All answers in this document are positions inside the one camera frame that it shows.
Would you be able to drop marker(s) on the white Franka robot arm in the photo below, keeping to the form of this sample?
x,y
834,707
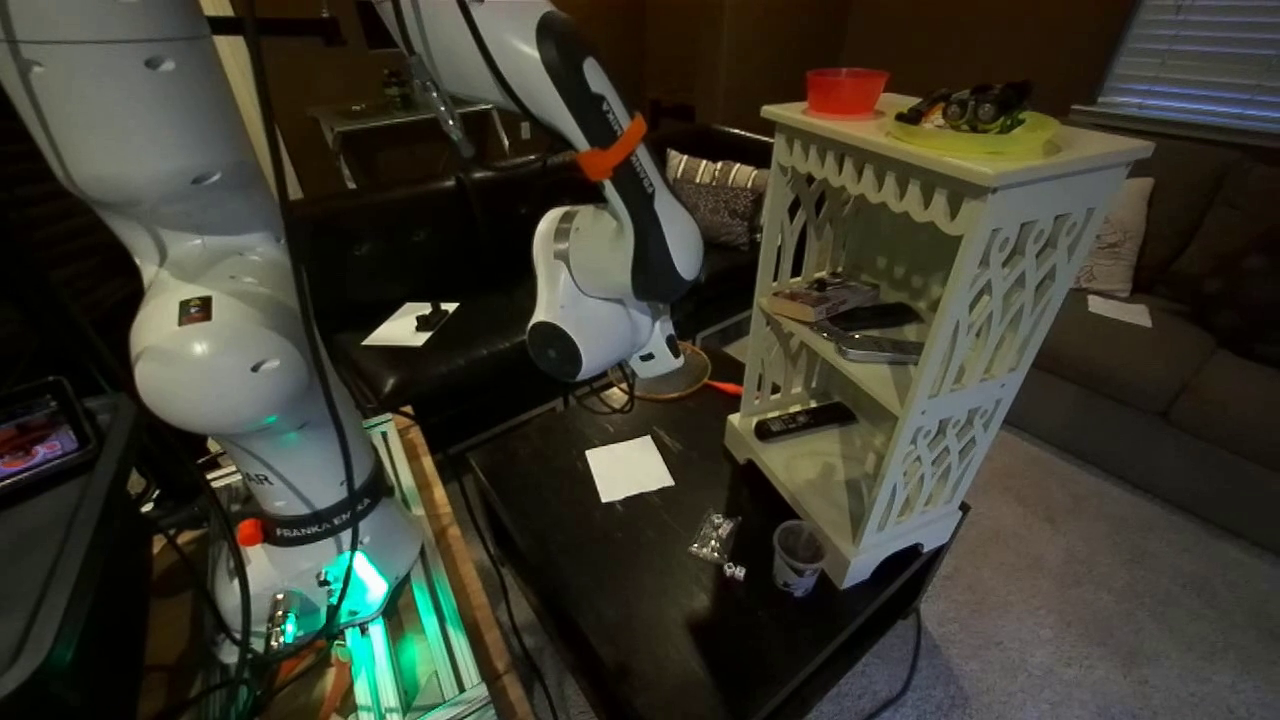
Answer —
x,y
201,333

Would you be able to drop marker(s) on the green lit robot base platform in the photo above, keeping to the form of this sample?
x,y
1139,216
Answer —
x,y
426,646

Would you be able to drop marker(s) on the orange plastic bowl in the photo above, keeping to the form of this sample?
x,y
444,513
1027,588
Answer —
x,y
846,88

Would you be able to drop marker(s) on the white paper card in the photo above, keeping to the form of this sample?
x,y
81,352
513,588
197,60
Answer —
x,y
629,471

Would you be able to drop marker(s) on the black remote control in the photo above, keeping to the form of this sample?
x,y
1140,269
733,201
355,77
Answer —
x,y
805,423

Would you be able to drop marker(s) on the patterned throw pillow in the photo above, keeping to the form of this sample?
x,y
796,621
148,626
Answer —
x,y
729,201

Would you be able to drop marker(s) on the plastic bag with dice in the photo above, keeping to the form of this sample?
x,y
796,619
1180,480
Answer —
x,y
715,538

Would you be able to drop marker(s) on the black leather ottoman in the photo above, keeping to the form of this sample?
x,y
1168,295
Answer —
x,y
452,266

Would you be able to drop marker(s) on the white lattice shelf unit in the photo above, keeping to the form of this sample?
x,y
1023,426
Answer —
x,y
825,464

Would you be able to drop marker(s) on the small black object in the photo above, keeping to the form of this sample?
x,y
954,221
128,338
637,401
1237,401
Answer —
x,y
428,318

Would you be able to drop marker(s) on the clear plastic cup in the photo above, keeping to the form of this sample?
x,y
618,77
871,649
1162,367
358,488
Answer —
x,y
796,560

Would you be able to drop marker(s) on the white paper sheet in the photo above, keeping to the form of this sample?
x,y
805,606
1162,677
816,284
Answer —
x,y
389,330

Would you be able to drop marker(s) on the dark console table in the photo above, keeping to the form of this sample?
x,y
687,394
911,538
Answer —
x,y
400,116

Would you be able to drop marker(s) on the dark jumbled small objects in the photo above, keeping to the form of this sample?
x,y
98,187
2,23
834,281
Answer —
x,y
972,104

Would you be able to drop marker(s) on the white panel door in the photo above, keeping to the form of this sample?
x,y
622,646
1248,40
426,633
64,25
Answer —
x,y
255,134

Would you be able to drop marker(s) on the green plate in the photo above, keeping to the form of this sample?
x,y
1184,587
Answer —
x,y
1032,138

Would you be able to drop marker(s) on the small white paper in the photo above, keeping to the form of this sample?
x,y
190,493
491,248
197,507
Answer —
x,y
1122,309

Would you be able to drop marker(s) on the light sofa cushion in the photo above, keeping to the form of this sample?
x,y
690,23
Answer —
x,y
1118,242

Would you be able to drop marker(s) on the grey sofa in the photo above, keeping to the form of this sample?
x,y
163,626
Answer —
x,y
1162,401

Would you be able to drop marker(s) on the black equipment cart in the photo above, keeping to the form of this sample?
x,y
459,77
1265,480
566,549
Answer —
x,y
64,574

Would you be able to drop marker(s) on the tablet with lit screen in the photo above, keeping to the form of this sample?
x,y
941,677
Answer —
x,y
33,447

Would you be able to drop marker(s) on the white window blinds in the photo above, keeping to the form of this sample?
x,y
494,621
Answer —
x,y
1192,60

